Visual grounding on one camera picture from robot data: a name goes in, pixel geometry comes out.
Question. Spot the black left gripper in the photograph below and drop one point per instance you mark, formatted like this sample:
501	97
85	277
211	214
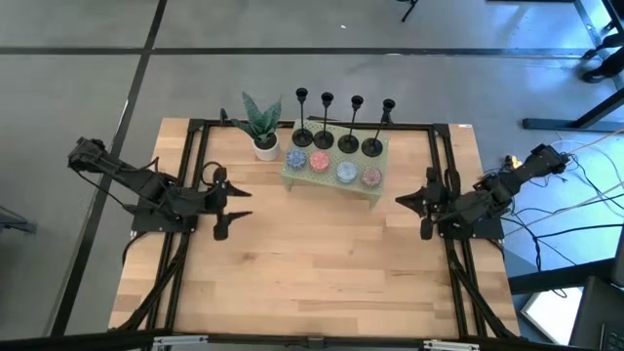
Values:
214	202

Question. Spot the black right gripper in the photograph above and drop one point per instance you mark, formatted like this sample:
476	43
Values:
441	205

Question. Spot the maroon patterned tin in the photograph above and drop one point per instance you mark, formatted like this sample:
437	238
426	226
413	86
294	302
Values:
371	177

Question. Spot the black metal candlestick holder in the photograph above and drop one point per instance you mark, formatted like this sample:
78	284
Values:
302	138
323	140
372	147
348	144

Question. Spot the light blue patterned tin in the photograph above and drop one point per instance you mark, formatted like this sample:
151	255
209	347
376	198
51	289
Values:
347	172

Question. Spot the pink patterned tin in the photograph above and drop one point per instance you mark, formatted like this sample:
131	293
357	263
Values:
319	161

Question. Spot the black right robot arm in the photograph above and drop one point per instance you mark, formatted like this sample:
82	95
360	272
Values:
492	195

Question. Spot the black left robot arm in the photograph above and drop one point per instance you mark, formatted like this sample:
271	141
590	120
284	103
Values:
146	185

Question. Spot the white plant pot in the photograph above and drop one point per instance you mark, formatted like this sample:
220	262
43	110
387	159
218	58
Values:
265	152

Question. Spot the green snake plant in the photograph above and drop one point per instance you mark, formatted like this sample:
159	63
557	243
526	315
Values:
261	122

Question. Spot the green perforated metal shelf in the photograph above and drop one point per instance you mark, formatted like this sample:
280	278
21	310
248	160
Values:
336	185

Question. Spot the black gantry beam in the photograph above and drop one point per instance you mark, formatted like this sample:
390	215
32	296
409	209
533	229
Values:
312	341

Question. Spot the white flat panel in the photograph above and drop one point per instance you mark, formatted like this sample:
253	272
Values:
551	314

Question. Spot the dark laptop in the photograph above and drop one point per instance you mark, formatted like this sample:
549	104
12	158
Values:
599	317

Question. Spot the black aluminium table frame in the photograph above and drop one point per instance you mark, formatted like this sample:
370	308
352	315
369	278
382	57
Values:
414	126

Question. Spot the black neighbouring table frame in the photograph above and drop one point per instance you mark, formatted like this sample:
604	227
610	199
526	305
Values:
585	117

